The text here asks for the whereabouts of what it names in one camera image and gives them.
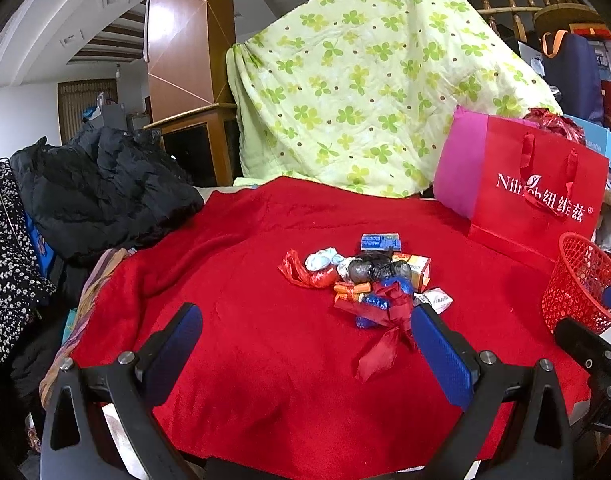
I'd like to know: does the brown wooden pillar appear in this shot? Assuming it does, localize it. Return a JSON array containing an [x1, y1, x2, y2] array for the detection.
[[145, 0, 235, 122]]

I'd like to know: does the red ribbon wrapper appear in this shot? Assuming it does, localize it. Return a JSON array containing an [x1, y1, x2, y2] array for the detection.
[[334, 284, 416, 382]]

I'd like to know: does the red blanket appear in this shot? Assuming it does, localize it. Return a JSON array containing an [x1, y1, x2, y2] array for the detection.
[[74, 178, 590, 479]]

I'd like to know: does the red plastic mesh basket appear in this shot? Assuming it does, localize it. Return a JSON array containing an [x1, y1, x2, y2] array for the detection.
[[541, 233, 611, 334]]

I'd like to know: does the red white orange carton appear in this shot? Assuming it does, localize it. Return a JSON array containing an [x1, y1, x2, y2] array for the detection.
[[392, 252, 431, 292]]

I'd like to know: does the black white floral garment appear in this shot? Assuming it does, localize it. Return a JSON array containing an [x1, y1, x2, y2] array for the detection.
[[0, 158, 55, 362]]

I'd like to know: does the striped colourful cloth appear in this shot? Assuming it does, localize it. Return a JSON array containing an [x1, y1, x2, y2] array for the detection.
[[39, 248, 136, 408]]

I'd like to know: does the black plastic bag ball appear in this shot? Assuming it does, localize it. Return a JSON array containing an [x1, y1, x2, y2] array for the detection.
[[347, 252, 413, 284]]

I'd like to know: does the black puffy jacket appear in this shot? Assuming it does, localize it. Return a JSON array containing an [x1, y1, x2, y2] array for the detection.
[[8, 124, 206, 266]]

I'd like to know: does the red paper gift bag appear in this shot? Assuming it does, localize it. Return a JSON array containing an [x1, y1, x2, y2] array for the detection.
[[469, 116, 609, 273]]

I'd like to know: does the light blue cardboard box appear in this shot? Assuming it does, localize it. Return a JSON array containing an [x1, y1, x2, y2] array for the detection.
[[567, 115, 611, 170]]

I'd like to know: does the blue plastic bag ball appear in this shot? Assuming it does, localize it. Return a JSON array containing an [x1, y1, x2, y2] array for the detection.
[[359, 276, 415, 310]]

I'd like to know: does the woven straw hat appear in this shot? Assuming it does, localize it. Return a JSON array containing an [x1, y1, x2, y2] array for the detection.
[[533, 3, 605, 38]]

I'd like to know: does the crumpled red foil bag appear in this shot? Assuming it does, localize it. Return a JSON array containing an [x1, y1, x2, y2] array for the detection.
[[523, 107, 585, 145]]

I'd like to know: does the green clover quilt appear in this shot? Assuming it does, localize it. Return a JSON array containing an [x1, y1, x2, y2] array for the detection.
[[226, 0, 557, 197]]

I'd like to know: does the white blue crumpled wrapper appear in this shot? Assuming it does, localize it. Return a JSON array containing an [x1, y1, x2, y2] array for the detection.
[[304, 247, 345, 272]]

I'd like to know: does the orange wrapper scrap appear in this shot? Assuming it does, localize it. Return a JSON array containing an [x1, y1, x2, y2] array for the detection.
[[334, 282, 371, 302]]

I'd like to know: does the blue silver toothpaste box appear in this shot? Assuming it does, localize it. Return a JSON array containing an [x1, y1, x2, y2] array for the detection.
[[360, 233, 402, 252]]

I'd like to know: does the white paper packet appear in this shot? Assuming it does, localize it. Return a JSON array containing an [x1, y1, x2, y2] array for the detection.
[[414, 287, 453, 314]]

